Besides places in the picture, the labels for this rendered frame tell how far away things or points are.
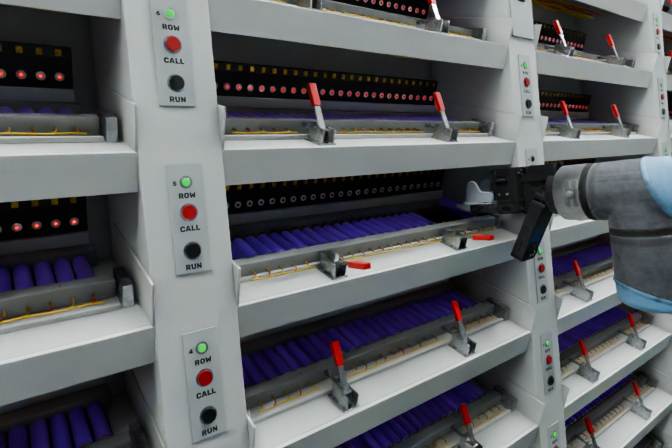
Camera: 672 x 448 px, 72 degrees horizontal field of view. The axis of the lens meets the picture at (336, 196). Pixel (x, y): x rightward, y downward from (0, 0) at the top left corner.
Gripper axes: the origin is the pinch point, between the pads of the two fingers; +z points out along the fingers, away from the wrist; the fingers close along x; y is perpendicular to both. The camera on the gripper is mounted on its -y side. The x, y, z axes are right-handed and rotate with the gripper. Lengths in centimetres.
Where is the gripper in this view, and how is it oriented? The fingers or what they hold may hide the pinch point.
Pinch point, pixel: (466, 208)
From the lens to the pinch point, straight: 96.6
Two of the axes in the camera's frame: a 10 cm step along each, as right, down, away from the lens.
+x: -8.0, 0.8, -5.9
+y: -1.0, -10.0, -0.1
